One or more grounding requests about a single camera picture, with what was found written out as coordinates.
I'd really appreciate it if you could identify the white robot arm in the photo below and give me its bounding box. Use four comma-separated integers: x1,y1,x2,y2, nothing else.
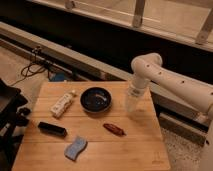
128,53,213,171

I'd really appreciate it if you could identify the dark blue ceramic bowl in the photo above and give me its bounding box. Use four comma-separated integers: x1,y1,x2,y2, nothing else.
80,87,112,113

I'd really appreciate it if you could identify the red-brown wrapped snack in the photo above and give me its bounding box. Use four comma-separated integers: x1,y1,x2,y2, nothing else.
103,123,125,136

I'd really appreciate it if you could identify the wooden board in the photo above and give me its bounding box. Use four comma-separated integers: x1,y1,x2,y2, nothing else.
12,81,170,171

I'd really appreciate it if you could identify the white tube bottle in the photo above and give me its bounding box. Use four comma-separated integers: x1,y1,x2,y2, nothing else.
50,90,76,118

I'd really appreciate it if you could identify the blue object on floor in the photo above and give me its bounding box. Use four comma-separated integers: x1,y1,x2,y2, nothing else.
50,73,66,82

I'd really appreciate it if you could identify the blue sponge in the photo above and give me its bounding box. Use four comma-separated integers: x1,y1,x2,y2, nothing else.
64,136,88,161

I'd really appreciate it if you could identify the black rectangular box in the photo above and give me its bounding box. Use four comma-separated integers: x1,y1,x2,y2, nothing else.
38,122,67,137

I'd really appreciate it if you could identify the black equipment stand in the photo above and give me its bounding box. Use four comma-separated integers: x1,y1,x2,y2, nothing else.
0,78,31,171

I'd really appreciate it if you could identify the black cable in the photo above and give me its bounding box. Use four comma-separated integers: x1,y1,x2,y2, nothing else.
10,46,73,87

